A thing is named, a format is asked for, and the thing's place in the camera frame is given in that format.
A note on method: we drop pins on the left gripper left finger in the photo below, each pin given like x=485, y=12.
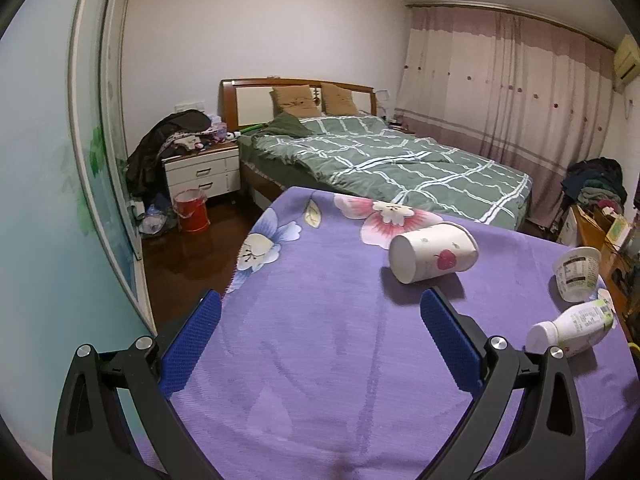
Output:
x=115, y=419

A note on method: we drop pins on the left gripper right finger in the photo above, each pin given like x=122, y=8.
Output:
x=524, y=420

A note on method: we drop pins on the green white plastic bottle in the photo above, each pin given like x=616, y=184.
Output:
x=576, y=330

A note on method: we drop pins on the white yogurt cup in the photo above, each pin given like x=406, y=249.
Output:
x=576, y=273

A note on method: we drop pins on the wooden dresser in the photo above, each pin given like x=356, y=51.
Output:
x=614, y=267

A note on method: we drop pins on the paper cup with strawberry print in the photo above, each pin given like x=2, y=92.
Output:
x=432, y=252

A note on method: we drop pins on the plastic bag on floor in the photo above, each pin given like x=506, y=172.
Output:
x=156, y=221

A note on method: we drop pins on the purple floral blanket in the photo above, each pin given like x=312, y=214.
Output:
x=321, y=366

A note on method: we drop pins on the red bucket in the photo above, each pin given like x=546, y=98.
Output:
x=190, y=208

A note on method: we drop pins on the clothes pile on dresser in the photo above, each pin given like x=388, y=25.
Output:
x=590, y=181

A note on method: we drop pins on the white bedside nightstand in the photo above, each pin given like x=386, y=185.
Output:
x=215, y=171

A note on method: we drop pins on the dark clothes pile on nightstand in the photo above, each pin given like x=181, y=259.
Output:
x=145, y=173

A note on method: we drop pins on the bed with green plaid duvet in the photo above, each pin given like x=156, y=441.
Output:
x=360, y=155

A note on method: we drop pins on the pink striped curtain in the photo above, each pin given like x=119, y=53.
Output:
x=523, y=92

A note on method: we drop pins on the wooden bed headboard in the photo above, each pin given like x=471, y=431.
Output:
x=246, y=102

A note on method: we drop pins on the left brown pillow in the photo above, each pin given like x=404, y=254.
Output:
x=297, y=101

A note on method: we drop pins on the brown pillow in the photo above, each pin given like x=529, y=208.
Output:
x=337, y=101
x=297, y=101

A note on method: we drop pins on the right brown pillow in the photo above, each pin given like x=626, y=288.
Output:
x=337, y=101

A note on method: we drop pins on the sliding wardrobe door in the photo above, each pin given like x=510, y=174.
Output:
x=94, y=97

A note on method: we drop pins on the wall air conditioner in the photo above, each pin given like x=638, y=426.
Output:
x=626, y=63

